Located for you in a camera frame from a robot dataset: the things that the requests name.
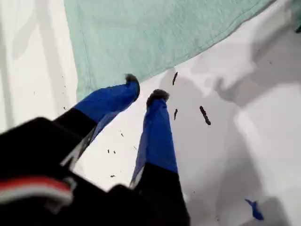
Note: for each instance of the black rubber scrap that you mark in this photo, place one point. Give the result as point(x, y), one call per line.
point(205, 115)
point(175, 114)
point(175, 78)

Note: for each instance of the blue tape scrap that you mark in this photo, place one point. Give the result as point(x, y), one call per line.
point(254, 209)

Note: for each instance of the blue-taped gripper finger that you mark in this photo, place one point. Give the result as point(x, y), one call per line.
point(157, 141)
point(108, 103)

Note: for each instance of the pale green T-shirt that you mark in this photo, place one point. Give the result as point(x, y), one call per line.
point(141, 35)

